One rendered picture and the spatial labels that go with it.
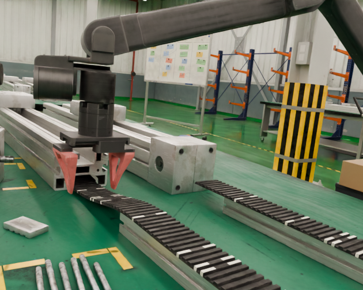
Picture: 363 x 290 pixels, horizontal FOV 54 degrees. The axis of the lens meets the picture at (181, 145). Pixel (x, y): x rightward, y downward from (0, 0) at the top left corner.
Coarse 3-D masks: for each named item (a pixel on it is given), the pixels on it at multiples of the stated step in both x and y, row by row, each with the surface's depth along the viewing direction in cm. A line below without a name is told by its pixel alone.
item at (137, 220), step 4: (160, 212) 48; (164, 212) 48; (136, 216) 45; (140, 216) 46; (144, 216) 46; (148, 216) 46; (152, 216) 46; (156, 216) 46; (160, 216) 46; (164, 216) 46; (168, 216) 47; (132, 220) 45; (136, 220) 44; (140, 220) 44; (144, 220) 44; (148, 220) 45; (152, 220) 45
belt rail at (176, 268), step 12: (120, 216) 48; (120, 228) 48; (132, 228) 46; (132, 240) 46; (144, 240) 45; (144, 252) 43; (156, 252) 42; (168, 252) 39; (168, 264) 39; (180, 264) 37; (180, 276) 37; (192, 276) 36; (192, 288) 36; (204, 288) 35; (216, 288) 33
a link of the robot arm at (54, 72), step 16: (96, 32) 53; (112, 32) 54; (96, 48) 54; (112, 48) 54; (48, 64) 55; (64, 64) 55; (112, 64) 56; (48, 80) 54; (64, 80) 55; (48, 96) 55; (64, 96) 56
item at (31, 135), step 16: (0, 112) 104; (32, 112) 103; (16, 128) 87; (32, 128) 75; (48, 128) 90; (64, 128) 80; (16, 144) 87; (32, 144) 74; (48, 144) 65; (32, 160) 75; (48, 160) 65; (80, 160) 68; (96, 160) 67; (48, 176) 65; (96, 176) 72
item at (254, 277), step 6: (246, 270) 35; (252, 270) 35; (228, 276) 33; (234, 276) 34; (240, 276) 34; (246, 276) 34; (252, 276) 34; (258, 276) 34; (216, 282) 32; (222, 282) 32; (228, 282) 33; (234, 282) 33; (240, 282) 33; (246, 282) 33; (252, 282) 33; (222, 288) 31; (228, 288) 31; (234, 288) 32
